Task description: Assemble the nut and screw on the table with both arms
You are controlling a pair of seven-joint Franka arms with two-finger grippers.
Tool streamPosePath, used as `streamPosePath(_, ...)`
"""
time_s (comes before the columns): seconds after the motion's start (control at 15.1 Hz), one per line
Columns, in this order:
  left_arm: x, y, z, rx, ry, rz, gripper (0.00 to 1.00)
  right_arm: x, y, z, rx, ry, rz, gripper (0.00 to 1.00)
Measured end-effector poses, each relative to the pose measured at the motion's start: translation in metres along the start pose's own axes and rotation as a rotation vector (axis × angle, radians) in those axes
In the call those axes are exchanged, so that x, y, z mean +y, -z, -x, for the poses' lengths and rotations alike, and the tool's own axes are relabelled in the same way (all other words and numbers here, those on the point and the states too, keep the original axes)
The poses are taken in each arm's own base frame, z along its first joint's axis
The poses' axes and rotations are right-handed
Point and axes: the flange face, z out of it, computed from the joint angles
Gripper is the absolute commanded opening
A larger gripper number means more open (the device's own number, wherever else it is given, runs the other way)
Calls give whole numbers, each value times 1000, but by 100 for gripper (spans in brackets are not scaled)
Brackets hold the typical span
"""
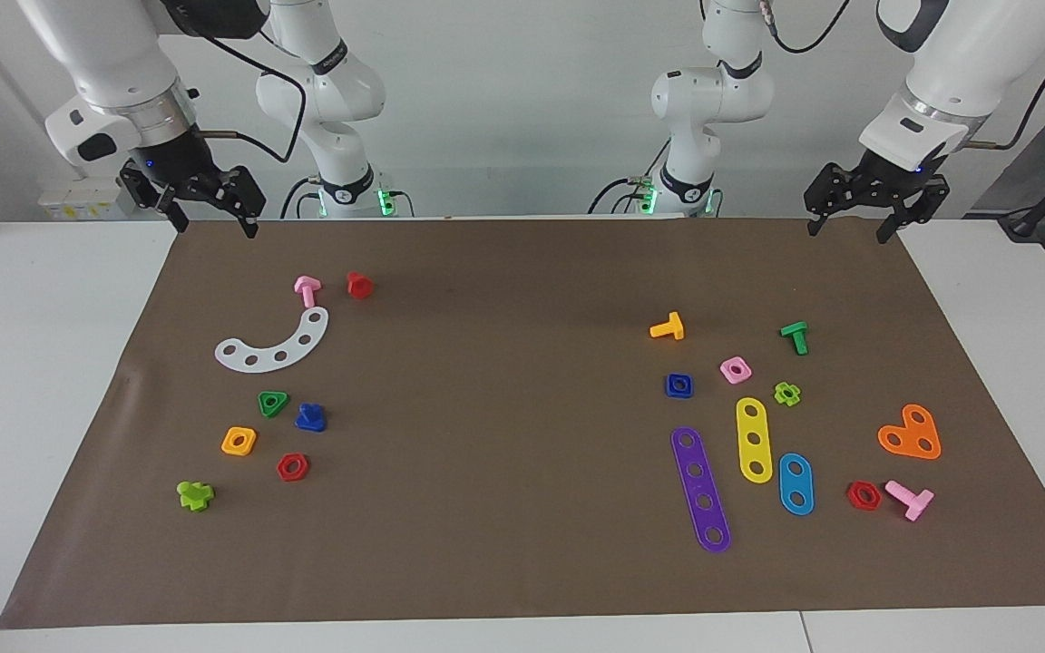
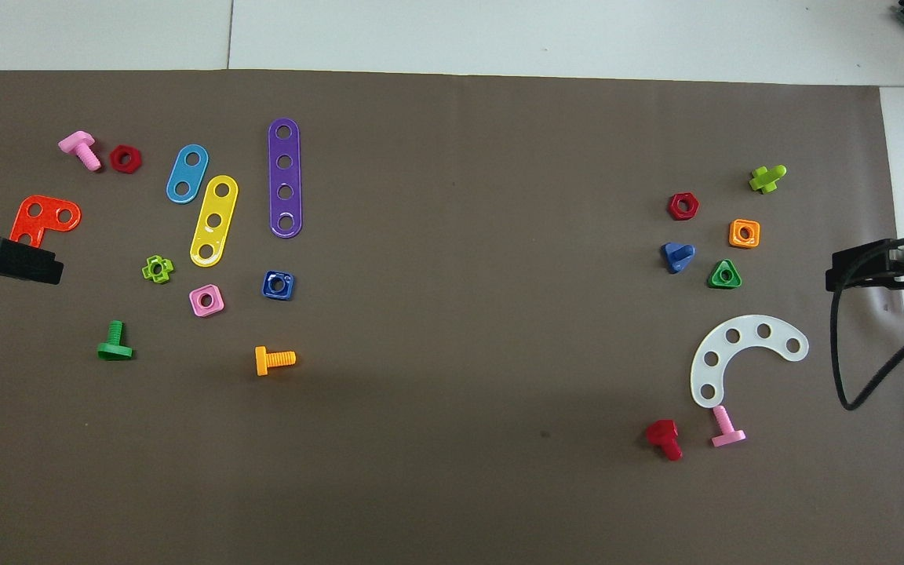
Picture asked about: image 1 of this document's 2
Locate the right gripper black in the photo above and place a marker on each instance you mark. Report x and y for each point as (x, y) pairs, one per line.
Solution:
(180, 159)

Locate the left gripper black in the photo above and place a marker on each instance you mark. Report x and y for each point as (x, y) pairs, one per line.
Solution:
(885, 181)

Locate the blue plastic screw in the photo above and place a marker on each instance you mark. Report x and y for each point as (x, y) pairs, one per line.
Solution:
(309, 417)

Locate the blue square plastic nut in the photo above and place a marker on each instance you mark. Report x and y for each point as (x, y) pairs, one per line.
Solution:
(669, 390)

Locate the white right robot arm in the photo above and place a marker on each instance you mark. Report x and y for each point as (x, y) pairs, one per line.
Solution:
(114, 54)

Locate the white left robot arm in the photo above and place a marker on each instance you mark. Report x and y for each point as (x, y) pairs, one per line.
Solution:
(967, 54)

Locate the pink plastic screw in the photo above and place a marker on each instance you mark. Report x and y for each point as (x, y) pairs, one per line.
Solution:
(307, 290)
(913, 501)

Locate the red plastic screw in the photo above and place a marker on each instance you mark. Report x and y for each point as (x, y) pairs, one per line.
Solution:
(359, 286)

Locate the lime green cross nut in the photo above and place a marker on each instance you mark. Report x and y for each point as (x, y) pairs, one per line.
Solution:
(795, 393)

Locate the green triangle plastic nut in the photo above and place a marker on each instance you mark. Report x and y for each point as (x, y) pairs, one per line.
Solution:
(261, 399)

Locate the pink square plastic nut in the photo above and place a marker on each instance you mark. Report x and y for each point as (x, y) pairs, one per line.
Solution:
(727, 372)

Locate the yellow-orange plastic screw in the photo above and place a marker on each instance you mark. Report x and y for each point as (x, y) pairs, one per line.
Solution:
(670, 328)

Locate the orange square plastic nut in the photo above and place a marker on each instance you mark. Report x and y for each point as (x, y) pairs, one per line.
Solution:
(227, 444)

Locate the red hexagon plastic nut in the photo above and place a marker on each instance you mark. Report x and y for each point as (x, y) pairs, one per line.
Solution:
(281, 468)
(852, 497)

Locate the lime green plastic screw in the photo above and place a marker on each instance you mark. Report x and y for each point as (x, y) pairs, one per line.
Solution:
(193, 495)

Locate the white curved five-hole plate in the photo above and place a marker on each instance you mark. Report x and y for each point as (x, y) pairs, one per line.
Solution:
(294, 348)

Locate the orange three-hole plate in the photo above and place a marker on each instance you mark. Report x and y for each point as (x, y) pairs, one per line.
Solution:
(911, 435)

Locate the yellow three-hole strip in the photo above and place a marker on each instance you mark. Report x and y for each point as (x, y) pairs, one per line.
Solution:
(753, 424)

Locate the blue two-hole strip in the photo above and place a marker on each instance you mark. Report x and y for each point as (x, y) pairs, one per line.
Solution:
(795, 484)

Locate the purple four-hole strip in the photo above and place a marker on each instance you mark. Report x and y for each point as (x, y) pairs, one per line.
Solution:
(700, 485)

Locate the brown table mat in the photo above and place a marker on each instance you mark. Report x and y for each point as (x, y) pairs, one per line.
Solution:
(486, 453)

